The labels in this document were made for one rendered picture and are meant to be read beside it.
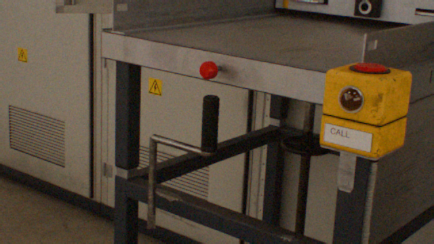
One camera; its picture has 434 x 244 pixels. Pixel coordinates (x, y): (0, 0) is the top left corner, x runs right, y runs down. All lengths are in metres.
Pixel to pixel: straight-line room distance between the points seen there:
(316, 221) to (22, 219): 1.13
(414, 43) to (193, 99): 1.06
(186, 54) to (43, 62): 1.46
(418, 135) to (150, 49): 0.53
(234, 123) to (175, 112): 0.24
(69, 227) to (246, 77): 1.48
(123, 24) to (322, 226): 0.90
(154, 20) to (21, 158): 1.53
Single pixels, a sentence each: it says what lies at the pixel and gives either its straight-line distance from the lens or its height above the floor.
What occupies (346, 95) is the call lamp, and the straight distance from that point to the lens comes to 0.83.
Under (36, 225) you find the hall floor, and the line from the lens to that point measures 2.60.
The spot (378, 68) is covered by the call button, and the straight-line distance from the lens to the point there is 0.86.
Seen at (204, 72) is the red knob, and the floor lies 0.82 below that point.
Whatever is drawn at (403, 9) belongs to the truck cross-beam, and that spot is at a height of 0.90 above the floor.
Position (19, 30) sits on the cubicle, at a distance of 2.79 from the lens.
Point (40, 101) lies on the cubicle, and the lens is 2.75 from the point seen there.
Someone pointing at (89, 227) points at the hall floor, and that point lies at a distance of 2.56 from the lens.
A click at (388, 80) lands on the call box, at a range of 0.83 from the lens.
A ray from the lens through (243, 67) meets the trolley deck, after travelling 1.21.
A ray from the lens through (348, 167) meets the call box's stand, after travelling 0.89.
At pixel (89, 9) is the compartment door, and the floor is 0.85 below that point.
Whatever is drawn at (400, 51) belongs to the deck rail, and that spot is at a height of 0.87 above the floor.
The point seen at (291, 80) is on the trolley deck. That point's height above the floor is 0.82.
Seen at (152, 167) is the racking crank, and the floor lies 0.60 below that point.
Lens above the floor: 1.06
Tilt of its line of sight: 16 degrees down
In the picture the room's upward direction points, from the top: 3 degrees clockwise
